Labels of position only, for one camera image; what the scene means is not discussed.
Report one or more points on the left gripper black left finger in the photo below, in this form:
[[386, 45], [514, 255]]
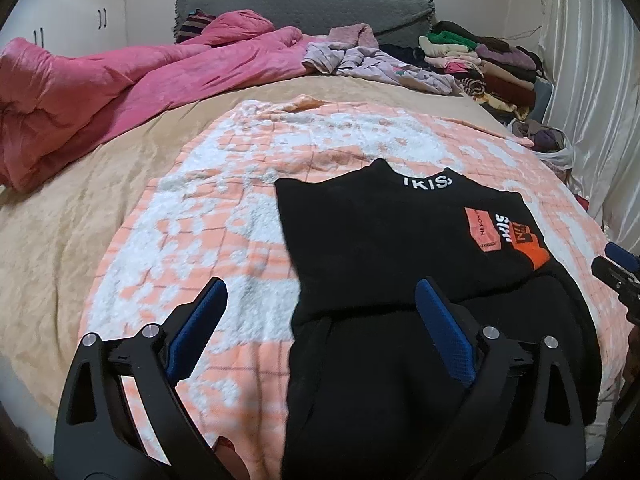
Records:
[[95, 434]]

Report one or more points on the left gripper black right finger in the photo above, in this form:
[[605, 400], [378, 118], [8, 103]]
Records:
[[519, 416]]

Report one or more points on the black sweatshirt with orange print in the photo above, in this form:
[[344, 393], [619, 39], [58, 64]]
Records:
[[368, 395]]

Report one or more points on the plastic bag with clothes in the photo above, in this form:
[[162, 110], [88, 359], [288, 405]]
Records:
[[550, 145]]

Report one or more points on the stack of folded clothes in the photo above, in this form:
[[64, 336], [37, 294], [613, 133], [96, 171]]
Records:
[[507, 80]]

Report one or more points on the beige bed sheet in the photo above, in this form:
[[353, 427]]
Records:
[[52, 240]]

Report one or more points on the pink and white fleece blanket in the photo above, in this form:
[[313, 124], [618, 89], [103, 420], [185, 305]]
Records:
[[215, 213]]

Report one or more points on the white satin curtain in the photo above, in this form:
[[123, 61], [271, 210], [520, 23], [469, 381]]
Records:
[[591, 54]]

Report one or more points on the pink quilt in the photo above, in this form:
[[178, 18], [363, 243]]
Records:
[[55, 110]]

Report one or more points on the lilac crumpled garment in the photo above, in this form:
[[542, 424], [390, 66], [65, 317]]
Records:
[[375, 65]]

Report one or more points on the mauve crumpled garment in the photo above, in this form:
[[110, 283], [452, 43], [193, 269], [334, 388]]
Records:
[[352, 36]]

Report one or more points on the grey headboard cover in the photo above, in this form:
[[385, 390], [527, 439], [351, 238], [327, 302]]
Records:
[[399, 22]]

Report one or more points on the striped dark pillow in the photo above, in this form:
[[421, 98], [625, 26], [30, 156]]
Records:
[[193, 25]]

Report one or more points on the white wardrobe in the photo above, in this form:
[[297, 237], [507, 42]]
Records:
[[68, 27]]

